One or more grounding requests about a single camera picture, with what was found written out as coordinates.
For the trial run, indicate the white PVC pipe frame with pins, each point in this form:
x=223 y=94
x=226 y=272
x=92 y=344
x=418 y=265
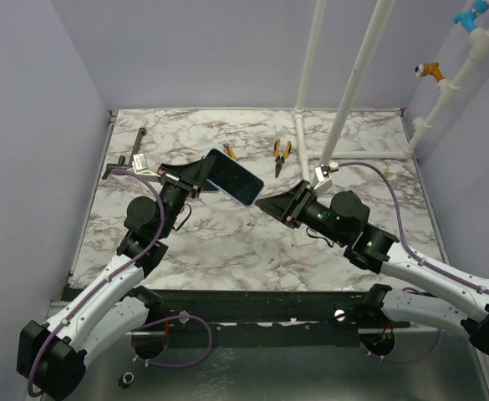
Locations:
x=448 y=90

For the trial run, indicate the small black ring knob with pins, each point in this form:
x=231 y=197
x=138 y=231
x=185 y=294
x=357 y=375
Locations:
x=126 y=380

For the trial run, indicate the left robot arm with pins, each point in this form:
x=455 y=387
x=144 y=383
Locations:
x=54 y=355

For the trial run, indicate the black smartphone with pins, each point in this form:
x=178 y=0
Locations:
x=209 y=187

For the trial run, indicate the yellow utility knife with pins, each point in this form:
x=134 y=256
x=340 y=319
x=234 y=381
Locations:
x=229 y=151

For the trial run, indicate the blue cased phone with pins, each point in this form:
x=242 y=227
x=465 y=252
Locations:
x=234 y=179

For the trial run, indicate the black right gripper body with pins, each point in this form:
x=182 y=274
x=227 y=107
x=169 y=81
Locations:
x=297 y=205

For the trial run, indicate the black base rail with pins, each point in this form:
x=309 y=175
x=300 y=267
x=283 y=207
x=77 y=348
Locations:
x=268 y=319

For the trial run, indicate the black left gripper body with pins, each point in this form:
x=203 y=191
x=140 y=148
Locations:
x=172 y=199

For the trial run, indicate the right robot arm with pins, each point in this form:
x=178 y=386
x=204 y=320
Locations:
x=451 y=299

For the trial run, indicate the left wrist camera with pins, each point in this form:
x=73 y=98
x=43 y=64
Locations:
x=140 y=165

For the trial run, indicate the dark metal crank handle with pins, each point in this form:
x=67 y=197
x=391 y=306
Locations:
x=123 y=162

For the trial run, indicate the yellow handled pliers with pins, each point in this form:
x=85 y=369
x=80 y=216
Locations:
x=281 y=155

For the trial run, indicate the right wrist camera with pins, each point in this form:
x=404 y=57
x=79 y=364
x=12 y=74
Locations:
x=323 y=175

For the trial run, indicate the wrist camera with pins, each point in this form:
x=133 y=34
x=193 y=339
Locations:
x=140 y=165
x=323 y=175

